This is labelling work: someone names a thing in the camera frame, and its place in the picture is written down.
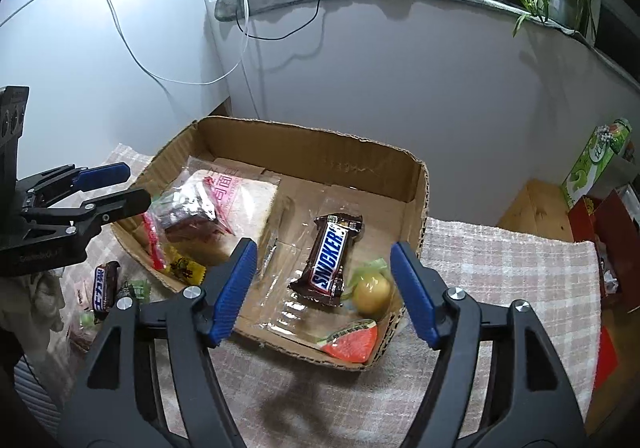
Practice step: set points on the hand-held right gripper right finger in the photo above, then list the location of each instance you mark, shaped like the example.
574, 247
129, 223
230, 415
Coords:
417, 293

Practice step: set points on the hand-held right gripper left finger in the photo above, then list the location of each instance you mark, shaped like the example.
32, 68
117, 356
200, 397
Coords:
232, 288

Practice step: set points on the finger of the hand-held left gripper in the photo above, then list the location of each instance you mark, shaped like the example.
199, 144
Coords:
125, 203
107, 173

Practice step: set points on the round yellow snack green wrapper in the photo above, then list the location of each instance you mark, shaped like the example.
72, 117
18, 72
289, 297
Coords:
372, 295

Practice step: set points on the yellow candy packet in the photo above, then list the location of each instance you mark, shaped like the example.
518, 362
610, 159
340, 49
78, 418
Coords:
185, 268

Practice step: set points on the dark snack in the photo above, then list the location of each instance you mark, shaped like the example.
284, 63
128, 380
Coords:
185, 215

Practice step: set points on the watermelon slice candy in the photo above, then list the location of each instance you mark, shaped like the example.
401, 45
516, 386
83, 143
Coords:
352, 345

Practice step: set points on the sandwich bread packet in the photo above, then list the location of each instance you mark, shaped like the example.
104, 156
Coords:
250, 203

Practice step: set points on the cream cloth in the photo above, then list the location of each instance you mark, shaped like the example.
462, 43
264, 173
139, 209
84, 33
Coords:
30, 308

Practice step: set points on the small brown chocolate bar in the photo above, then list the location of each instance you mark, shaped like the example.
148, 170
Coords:
105, 288

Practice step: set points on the plaid tablecloth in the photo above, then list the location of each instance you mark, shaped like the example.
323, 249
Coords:
500, 268

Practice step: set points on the green candy packet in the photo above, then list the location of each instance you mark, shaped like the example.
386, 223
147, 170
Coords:
136, 289

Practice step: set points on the small green candy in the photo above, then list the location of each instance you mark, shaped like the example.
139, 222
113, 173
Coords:
87, 318

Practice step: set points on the white wardrobe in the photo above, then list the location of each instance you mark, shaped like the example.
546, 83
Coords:
100, 77

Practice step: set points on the red cardboard box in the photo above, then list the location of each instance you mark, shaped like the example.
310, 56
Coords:
582, 220
620, 228

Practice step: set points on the red paper envelope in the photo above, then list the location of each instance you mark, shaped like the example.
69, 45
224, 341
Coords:
605, 363

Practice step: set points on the green carton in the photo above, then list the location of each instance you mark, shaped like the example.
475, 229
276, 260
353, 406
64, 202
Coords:
582, 172

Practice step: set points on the grey cardboard box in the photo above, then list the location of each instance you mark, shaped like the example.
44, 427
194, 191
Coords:
617, 175

